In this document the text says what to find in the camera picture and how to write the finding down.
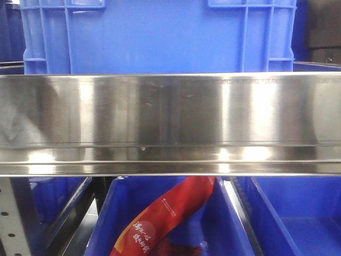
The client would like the blue bin right lower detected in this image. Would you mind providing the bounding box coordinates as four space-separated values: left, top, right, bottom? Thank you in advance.
234 177 340 255

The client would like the blue bin centre lower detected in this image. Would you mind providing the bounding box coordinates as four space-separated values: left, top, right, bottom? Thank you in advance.
85 177 255 255

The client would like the red printed snack bag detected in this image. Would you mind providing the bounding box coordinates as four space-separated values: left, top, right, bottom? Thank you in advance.
110 176 216 255

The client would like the blue bin left lower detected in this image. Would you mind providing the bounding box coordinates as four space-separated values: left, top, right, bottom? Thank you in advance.
10 177 94 255

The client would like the white perforated rack upright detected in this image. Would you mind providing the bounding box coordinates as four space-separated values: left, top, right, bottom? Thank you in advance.
1 177 31 255

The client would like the large blue crate on shelf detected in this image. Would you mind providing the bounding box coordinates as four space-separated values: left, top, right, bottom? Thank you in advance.
20 1 297 74

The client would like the stainless steel shelf rail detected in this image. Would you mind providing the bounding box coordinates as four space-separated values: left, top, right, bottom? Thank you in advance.
1 72 340 177

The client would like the blue bin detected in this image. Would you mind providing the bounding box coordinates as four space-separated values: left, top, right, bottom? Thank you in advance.
85 177 255 255
234 177 340 255
10 177 94 255

